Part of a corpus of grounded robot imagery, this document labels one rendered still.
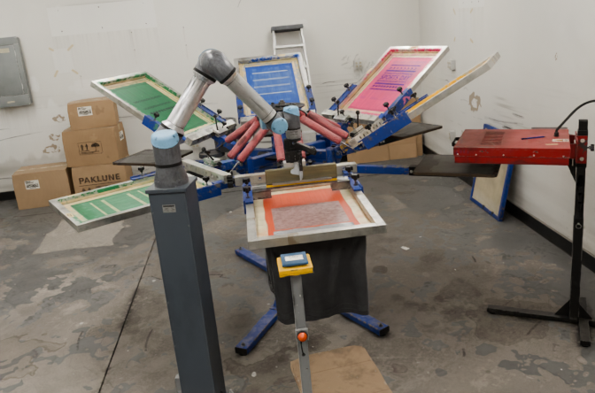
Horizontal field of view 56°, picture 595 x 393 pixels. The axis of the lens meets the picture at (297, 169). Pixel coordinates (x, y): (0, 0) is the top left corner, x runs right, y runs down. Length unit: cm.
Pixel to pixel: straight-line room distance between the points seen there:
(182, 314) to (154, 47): 469
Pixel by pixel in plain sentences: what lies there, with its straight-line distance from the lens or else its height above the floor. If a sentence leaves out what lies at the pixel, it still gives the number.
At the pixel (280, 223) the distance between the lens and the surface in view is 258.
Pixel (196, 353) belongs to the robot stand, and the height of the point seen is 38.
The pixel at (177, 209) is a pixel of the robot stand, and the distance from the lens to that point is 249.
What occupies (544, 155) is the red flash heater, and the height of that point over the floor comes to 107.
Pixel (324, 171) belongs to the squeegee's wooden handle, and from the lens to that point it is 277.
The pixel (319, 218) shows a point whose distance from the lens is 260.
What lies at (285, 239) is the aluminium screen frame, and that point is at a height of 98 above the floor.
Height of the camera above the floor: 187
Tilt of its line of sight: 15 degrees down
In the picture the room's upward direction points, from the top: 5 degrees counter-clockwise
